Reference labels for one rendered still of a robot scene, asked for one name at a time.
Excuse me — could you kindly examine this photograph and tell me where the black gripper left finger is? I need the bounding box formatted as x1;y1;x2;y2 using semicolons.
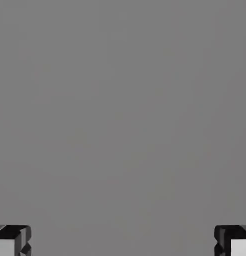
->
0;224;33;256

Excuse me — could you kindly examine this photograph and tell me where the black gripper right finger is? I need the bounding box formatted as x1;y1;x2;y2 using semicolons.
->
214;224;246;256

